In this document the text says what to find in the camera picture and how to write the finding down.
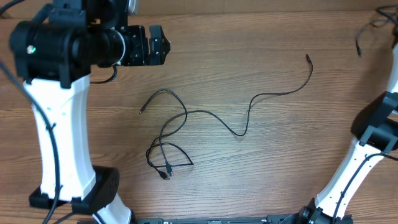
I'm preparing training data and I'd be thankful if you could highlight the black USB-C cable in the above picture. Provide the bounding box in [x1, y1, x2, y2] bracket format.
[158, 54, 314, 178]

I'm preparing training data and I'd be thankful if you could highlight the black micro USB cable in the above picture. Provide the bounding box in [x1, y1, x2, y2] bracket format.
[355, 4, 398, 58]

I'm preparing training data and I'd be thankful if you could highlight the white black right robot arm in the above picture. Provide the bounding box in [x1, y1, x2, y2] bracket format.
[291, 44, 397, 224]

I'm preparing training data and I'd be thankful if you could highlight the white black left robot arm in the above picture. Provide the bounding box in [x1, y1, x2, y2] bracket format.
[9, 0, 170, 223]

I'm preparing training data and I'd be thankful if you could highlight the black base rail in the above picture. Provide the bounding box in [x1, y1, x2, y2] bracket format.
[132, 213, 298, 224]

